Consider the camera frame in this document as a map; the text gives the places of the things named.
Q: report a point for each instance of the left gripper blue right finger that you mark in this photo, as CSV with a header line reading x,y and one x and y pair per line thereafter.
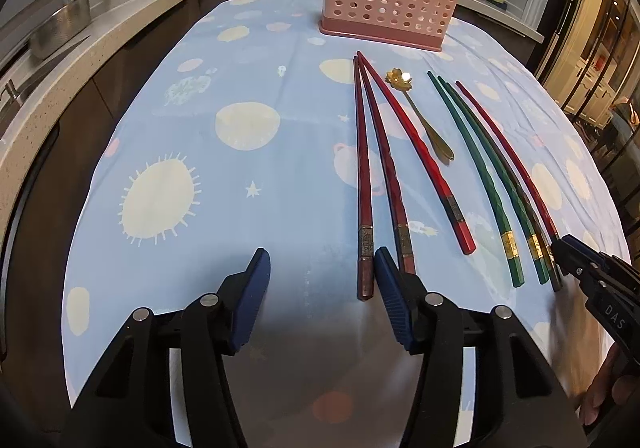
x,y
391,284

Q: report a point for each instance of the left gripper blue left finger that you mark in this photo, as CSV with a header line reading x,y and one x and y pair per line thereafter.
x,y
249,289

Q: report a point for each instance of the dark red chopstick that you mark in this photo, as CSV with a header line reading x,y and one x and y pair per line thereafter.
x,y
398,213
365,283

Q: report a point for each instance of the bright red chopstick black band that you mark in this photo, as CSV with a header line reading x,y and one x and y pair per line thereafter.
x,y
443,191

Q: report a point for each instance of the dark brown chopstick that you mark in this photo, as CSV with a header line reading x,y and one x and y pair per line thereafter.
x,y
524,211

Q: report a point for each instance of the person's right hand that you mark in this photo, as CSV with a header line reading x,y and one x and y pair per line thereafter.
x,y
604,385

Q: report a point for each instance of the blue planet-print tablecloth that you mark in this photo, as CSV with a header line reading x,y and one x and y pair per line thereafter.
x,y
243,138

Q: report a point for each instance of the gold flower-shaped spoon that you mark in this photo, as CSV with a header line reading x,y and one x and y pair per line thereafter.
x,y
402,81

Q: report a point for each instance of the glass sliding door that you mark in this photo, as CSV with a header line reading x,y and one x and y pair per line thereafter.
x,y
591,70

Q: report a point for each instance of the stainless steel sink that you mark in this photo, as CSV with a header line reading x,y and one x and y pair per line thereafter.
x,y
14,97

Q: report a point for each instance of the stainless steel pot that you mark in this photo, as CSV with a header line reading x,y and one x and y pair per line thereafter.
x,y
59,28

